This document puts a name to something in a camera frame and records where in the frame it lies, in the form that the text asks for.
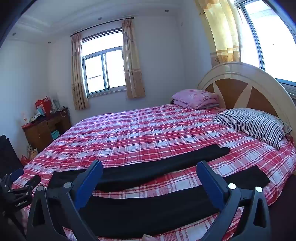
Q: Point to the large window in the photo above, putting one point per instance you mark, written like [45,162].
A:
[272,39]

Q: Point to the red plastic bag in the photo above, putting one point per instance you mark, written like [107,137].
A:
[25,160]

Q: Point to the black pants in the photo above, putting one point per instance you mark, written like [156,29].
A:
[150,169]

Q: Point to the cream and wooden headboard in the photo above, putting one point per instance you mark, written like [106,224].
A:
[231,89]

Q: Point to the bed with red plaid sheet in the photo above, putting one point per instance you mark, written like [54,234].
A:
[138,129]

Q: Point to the dark curtain rod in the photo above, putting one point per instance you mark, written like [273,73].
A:
[101,26]

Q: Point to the white bag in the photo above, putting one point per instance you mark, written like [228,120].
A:
[55,104]

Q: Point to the striped pillow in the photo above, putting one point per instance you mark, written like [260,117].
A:
[254,125]

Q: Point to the small sliding window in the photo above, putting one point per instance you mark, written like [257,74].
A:
[101,69]

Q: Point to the teal box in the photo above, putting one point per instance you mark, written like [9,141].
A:
[55,135]

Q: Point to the floral bag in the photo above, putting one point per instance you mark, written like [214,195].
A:
[32,151]

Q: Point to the pink folded blanket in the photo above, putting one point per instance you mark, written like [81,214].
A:
[194,97]

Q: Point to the person's right hand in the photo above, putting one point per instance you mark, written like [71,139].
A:
[150,238]

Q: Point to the wooden desk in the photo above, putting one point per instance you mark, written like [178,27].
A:
[39,132]

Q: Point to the beige patterned curtain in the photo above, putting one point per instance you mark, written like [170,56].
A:
[133,60]
[78,74]

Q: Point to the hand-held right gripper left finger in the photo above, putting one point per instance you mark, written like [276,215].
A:
[89,185]

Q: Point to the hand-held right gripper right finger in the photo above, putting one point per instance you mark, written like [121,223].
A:
[208,183]

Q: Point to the red paper bag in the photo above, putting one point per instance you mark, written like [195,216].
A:
[44,105]

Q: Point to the yellow patterned curtain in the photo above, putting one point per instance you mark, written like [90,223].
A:
[222,34]

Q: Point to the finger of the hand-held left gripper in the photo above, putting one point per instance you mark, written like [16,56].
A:
[17,172]
[30,184]

